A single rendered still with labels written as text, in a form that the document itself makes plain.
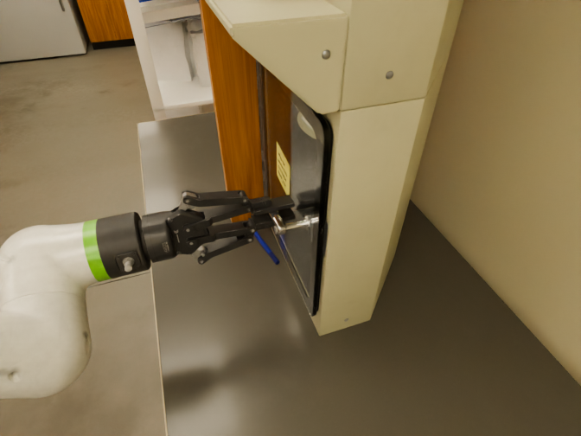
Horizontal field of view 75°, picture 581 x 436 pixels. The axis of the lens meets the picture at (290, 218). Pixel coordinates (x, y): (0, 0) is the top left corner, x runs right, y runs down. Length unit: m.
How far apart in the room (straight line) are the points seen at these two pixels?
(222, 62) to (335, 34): 0.40
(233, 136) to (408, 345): 0.55
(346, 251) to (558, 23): 0.49
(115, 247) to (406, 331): 0.55
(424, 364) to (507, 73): 0.56
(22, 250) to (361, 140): 0.46
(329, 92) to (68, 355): 0.44
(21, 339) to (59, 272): 0.10
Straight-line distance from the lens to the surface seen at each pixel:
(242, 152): 0.87
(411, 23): 0.45
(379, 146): 0.50
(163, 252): 0.59
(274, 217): 0.60
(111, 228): 0.59
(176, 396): 0.75
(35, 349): 0.55
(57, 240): 0.61
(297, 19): 0.39
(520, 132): 0.84
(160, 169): 1.23
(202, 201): 0.58
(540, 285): 0.90
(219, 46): 0.77
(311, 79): 0.41
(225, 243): 0.64
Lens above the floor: 1.61
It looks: 42 degrees down
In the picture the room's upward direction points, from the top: straight up
